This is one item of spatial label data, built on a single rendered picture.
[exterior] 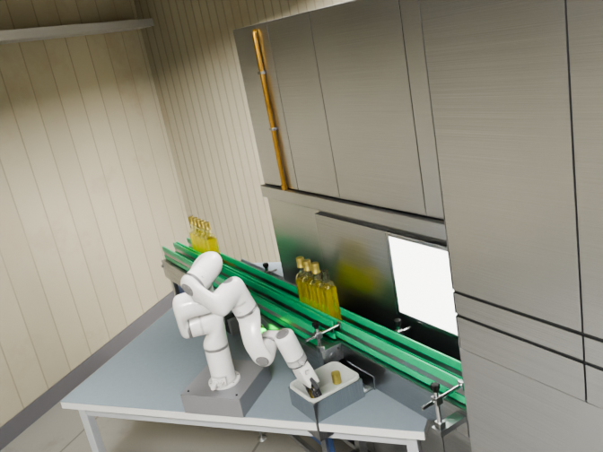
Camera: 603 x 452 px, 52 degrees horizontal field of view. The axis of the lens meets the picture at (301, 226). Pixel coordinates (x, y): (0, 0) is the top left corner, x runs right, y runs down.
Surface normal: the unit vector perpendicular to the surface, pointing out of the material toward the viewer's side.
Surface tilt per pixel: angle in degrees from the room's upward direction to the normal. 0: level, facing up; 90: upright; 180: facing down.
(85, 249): 90
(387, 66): 90
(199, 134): 90
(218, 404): 90
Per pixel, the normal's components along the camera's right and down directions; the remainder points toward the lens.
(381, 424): -0.18, -0.94
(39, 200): 0.92, -0.05
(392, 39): -0.83, 0.31
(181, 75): -0.36, 0.34
